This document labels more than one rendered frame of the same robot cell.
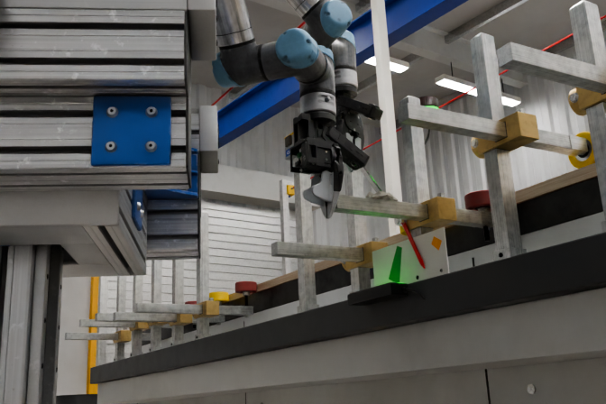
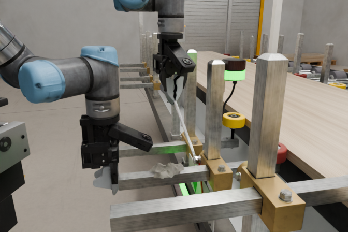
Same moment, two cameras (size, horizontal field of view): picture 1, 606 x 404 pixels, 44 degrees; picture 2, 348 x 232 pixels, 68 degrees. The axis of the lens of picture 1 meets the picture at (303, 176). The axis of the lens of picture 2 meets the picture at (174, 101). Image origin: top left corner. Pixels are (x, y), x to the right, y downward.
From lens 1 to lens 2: 1.29 m
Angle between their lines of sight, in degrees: 39
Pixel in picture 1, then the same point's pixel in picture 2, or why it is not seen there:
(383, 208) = (164, 182)
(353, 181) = (187, 92)
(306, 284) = (173, 124)
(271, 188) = not seen: outside the picture
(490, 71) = (268, 113)
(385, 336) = not seen: hidden behind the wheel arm
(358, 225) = (188, 122)
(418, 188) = (210, 146)
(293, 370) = not seen: hidden behind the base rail
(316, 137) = (97, 138)
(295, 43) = (28, 86)
